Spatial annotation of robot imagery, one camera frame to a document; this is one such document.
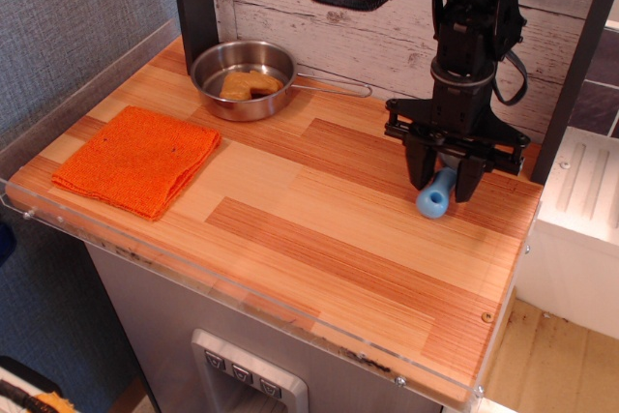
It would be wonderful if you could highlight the dark vertical post right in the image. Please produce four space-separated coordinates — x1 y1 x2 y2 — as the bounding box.
530 0 614 185

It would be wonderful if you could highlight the clear acrylic edge guard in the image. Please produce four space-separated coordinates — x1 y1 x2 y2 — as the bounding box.
6 169 540 411

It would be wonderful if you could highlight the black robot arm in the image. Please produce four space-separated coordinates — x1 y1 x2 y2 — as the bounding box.
385 0 530 203

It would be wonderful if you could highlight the orange folded cloth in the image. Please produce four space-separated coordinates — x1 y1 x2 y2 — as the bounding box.
51 106 221 221

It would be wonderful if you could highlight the grey cabinet with dispenser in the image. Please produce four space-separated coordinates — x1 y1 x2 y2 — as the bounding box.
86 244 442 412

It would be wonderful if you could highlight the dark vertical post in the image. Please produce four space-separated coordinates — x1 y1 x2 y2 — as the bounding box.
530 0 614 185
176 0 219 73

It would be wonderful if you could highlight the dark vertical post left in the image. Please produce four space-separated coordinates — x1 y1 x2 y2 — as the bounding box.
176 0 219 73

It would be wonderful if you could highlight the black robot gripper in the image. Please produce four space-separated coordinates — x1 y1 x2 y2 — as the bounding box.
385 74 528 203

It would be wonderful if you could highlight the brown food piece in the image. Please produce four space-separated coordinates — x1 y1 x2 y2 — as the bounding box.
220 71 283 101

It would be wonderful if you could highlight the black and yellow object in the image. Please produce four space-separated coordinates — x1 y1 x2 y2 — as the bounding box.
1 356 76 412

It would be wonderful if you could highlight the white ridged appliance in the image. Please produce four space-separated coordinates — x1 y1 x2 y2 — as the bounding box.
516 20 619 337

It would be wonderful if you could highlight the blue and grey spoon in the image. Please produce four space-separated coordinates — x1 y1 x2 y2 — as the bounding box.
416 155 459 220

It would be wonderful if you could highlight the small steel pan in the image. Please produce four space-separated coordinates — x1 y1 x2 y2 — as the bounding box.
190 40 372 122

